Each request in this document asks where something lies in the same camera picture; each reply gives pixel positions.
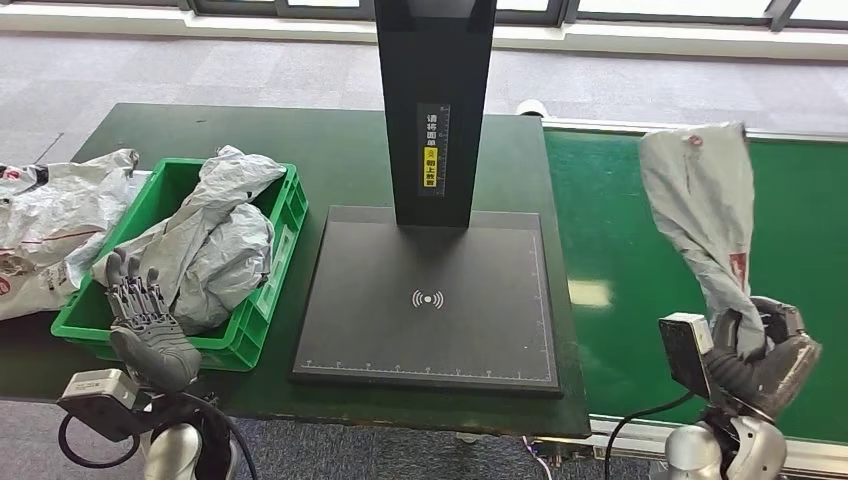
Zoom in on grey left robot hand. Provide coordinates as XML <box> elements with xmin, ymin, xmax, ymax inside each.
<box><xmin>104</xmin><ymin>248</ymin><xmax>204</xmax><ymax>394</ymax></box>

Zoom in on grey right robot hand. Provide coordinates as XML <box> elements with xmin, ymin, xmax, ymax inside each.
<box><xmin>710</xmin><ymin>296</ymin><xmax>823</xmax><ymax>422</ymax></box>

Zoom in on grey parcel bag red print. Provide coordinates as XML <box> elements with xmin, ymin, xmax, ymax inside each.
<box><xmin>639</xmin><ymin>122</ymin><xmax>770</xmax><ymax>362</ymax></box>

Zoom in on long grey parcel bag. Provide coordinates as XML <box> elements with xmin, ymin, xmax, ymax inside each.
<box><xmin>92</xmin><ymin>145</ymin><xmax>287</xmax><ymax>313</ymax></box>

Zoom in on green conveyor belt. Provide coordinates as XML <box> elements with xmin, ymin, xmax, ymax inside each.
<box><xmin>539</xmin><ymin>117</ymin><xmax>848</xmax><ymax>475</ymax></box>

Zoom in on black inbound scanner machine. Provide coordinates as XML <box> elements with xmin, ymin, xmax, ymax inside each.
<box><xmin>291</xmin><ymin>0</ymin><xmax>564</xmax><ymax>399</ymax></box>

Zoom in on green plastic crate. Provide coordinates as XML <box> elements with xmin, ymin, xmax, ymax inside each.
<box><xmin>50</xmin><ymin>156</ymin><xmax>311</xmax><ymax>372</ymax></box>

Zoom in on white courier bag brown stains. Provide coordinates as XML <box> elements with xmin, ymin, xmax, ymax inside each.
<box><xmin>0</xmin><ymin>228</ymin><xmax>111</xmax><ymax>323</ymax></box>

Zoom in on white crumpled courier bag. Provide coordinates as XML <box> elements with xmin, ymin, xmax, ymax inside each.
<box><xmin>0</xmin><ymin>148</ymin><xmax>150</xmax><ymax>256</ymax></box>

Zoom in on dark green table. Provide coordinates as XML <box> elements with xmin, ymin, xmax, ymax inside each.
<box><xmin>0</xmin><ymin>102</ymin><xmax>591</xmax><ymax>439</ymax></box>

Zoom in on black yellow scanner label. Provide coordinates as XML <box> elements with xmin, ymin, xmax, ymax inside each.
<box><xmin>417</xmin><ymin>102</ymin><xmax>452</xmax><ymax>198</ymax></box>

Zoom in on white window sill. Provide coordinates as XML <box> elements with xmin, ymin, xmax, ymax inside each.
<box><xmin>0</xmin><ymin>6</ymin><xmax>848</xmax><ymax>62</ymax></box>

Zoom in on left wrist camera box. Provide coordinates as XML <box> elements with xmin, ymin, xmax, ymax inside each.
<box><xmin>57</xmin><ymin>368</ymin><xmax>154</xmax><ymax>444</ymax></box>

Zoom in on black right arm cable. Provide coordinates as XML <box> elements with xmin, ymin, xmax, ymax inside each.
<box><xmin>604</xmin><ymin>392</ymin><xmax>694</xmax><ymax>480</ymax></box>

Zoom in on wire bundle under conveyor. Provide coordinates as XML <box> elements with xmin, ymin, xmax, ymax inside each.
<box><xmin>519</xmin><ymin>433</ymin><xmax>598</xmax><ymax>480</ymax></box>

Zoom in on dark window frame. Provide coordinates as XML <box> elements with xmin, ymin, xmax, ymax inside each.
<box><xmin>0</xmin><ymin>0</ymin><xmax>848</xmax><ymax>33</ymax></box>

